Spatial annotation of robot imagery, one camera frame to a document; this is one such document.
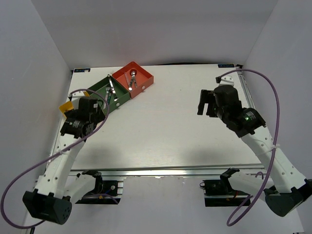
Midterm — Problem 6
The pink handled fork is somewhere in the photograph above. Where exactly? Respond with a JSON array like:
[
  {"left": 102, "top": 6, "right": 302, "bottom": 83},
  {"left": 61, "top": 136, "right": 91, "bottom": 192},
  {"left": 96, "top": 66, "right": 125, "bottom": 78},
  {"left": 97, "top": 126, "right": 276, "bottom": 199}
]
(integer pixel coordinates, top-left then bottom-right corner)
[{"left": 103, "top": 87, "right": 110, "bottom": 109}]

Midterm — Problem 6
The silver fork bent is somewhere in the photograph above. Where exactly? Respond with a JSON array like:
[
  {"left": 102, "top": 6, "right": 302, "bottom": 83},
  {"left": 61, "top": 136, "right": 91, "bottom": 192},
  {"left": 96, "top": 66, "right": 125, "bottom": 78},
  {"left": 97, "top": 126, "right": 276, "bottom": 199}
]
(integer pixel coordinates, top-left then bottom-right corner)
[{"left": 111, "top": 87, "right": 118, "bottom": 101}]

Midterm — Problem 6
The silver fork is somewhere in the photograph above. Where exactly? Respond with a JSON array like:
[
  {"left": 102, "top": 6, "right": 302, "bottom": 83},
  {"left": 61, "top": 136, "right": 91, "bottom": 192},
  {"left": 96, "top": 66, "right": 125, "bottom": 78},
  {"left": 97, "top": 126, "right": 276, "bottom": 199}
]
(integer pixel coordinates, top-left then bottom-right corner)
[{"left": 107, "top": 75, "right": 114, "bottom": 92}]

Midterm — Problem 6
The pink handled spoon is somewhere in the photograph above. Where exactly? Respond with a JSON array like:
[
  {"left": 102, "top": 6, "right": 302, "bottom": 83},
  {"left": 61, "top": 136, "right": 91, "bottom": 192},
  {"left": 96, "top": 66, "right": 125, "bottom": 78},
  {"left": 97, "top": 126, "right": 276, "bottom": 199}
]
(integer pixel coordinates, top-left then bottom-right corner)
[{"left": 124, "top": 73, "right": 131, "bottom": 89}]

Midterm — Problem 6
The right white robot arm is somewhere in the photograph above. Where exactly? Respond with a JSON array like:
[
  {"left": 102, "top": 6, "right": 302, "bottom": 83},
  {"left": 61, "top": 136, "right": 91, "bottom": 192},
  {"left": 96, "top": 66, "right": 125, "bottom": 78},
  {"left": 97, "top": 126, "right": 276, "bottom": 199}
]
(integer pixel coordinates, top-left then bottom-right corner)
[{"left": 197, "top": 85, "right": 312, "bottom": 217}]

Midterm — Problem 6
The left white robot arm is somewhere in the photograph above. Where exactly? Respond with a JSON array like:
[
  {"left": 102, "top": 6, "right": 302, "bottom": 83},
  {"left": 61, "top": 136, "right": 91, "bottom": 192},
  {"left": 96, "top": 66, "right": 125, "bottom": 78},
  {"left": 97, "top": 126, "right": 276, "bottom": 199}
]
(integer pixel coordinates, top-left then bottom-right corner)
[{"left": 22, "top": 97, "right": 105, "bottom": 224}]

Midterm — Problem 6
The yellow tray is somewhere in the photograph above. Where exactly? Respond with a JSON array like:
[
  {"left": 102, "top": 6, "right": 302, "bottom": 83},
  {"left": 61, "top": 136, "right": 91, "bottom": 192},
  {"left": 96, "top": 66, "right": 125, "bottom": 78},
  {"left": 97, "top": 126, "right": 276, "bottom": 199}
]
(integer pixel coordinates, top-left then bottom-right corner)
[{"left": 59, "top": 91, "right": 90, "bottom": 117}]

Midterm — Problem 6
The blue table label sticker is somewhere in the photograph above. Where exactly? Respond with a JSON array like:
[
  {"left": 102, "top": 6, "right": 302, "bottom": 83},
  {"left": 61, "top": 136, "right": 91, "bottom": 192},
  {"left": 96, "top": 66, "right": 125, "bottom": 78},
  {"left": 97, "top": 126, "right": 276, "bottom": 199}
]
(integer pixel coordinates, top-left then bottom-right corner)
[{"left": 218, "top": 63, "right": 235, "bottom": 68}]

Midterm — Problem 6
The green tray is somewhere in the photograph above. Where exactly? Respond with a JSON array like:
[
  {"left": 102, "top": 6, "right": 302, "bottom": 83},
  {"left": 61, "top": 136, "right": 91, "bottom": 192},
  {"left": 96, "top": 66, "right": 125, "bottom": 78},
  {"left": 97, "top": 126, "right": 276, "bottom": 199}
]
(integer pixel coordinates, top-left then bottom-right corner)
[{"left": 89, "top": 76, "right": 130, "bottom": 113}]

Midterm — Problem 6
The red tray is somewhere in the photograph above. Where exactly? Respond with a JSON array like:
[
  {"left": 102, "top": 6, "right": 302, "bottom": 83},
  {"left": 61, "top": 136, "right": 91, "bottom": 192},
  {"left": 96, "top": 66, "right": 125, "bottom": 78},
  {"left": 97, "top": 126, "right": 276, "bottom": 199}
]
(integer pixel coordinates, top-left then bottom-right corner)
[{"left": 112, "top": 61, "right": 154, "bottom": 98}]

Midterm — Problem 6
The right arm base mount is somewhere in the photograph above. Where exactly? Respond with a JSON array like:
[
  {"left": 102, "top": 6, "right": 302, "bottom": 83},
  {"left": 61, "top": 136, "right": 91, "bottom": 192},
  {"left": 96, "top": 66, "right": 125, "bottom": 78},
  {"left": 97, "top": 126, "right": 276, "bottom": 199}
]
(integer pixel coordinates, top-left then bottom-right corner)
[{"left": 199, "top": 168, "right": 249, "bottom": 207}]

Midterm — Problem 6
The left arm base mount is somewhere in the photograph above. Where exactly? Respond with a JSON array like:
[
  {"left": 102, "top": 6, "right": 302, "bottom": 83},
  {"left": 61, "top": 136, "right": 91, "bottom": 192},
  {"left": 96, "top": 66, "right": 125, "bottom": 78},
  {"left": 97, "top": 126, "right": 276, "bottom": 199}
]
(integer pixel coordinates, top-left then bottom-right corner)
[{"left": 76, "top": 177, "right": 123, "bottom": 205}]

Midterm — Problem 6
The aluminium table frame rail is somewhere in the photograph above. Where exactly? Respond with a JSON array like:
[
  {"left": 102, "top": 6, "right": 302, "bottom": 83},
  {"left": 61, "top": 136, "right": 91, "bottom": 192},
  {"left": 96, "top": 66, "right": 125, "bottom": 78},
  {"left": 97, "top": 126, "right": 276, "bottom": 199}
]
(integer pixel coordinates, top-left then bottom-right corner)
[{"left": 43, "top": 165, "right": 276, "bottom": 178}]

